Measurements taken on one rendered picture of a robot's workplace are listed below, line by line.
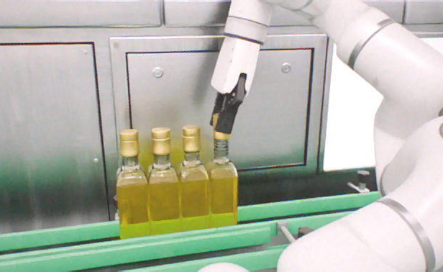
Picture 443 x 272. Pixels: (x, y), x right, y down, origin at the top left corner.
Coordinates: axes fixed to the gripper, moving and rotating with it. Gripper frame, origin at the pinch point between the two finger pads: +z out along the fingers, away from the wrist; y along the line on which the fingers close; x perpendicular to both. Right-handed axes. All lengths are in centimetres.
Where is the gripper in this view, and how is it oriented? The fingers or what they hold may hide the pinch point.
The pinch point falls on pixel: (222, 119)
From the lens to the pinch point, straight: 75.5
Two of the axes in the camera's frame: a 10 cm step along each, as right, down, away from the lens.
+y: 2.4, 2.9, -9.3
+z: -2.5, 9.4, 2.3
